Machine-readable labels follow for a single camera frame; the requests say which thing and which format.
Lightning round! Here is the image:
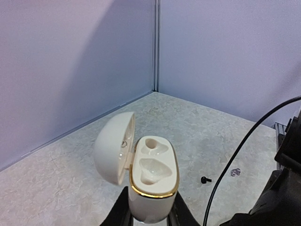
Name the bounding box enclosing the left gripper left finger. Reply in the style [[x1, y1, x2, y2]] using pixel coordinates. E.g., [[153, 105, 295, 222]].
[[100, 187, 132, 226]]

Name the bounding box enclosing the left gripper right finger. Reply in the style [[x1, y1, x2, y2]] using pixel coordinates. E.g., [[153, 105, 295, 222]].
[[169, 192, 200, 226]]

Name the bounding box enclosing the white earbud charging case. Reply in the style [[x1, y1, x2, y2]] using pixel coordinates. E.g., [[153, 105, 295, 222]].
[[94, 112, 180, 224]]

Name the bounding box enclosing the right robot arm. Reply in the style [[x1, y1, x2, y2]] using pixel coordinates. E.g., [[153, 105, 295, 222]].
[[223, 116, 301, 226]]

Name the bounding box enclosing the black earbud right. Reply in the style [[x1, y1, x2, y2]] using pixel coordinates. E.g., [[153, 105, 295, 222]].
[[200, 176, 212, 184]]

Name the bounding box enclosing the silver earbud pair right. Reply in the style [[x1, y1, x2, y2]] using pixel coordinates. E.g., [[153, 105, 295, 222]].
[[230, 168, 241, 177]]

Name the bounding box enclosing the aluminium front rail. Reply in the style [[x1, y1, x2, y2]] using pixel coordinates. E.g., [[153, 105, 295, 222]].
[[274, 122, 286, 149]]

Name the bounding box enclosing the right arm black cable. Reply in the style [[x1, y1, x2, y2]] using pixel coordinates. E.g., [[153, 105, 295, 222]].
[[203, 96, 301, 226]]

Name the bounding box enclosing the right aluminium frame post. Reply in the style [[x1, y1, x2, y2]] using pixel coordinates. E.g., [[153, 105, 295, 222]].
[[153, 0, 161, 92]]

